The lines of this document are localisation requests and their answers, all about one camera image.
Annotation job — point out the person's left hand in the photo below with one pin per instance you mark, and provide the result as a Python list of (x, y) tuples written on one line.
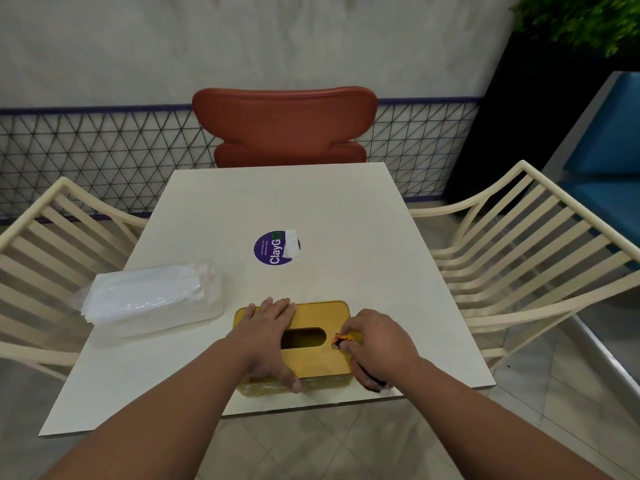
[(260, 344)]

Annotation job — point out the person's right hand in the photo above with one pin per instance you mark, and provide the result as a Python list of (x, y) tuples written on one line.
[(382, 344)]

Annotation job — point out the person's left thumb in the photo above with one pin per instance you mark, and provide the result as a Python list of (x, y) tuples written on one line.
[(291, 379)]

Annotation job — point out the person's left little finger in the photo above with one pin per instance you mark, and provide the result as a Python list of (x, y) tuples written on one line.
[(251, 313)]

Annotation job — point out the person's left middle finger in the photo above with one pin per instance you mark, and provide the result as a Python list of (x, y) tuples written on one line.
[(281, 308)]

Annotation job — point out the person's right fingers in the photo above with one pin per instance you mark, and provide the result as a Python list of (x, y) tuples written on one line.
[(356, 339)]

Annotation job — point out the black and orange hand tool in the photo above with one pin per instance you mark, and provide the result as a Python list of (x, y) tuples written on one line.
[(341, 338)]

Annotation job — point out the yellow wooden tissue box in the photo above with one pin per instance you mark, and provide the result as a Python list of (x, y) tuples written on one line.
[(320, 364)]

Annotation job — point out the person's left forearm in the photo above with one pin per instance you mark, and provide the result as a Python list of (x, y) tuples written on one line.
[(165, 419)]

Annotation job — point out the person's right forearm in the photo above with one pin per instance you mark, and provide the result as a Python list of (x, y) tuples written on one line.
[(490, 424)]

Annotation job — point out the round purple sticker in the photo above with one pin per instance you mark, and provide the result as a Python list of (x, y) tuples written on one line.
[(267, 248)]

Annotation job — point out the white paper tape piece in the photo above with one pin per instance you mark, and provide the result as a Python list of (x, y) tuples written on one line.
[(290, 243)]

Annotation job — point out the plastic-wrapped white tissue pack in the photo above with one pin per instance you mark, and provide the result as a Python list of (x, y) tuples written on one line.
[(150, 297)]

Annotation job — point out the cream slatted chair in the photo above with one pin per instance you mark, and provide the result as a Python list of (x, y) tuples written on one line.
[(525, 274), (55, 274)]

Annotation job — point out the red padded chair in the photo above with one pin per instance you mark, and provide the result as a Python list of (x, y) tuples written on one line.
[(285, 114)]

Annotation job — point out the black planter box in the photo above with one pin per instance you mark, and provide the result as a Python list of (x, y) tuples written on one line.
[(520, 114)]

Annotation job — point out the blue cushioned bench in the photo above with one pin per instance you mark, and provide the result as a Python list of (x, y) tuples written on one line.
[(605, 144)]

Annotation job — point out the green leafy plant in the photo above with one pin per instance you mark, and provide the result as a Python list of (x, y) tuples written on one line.
[(580, 19)]

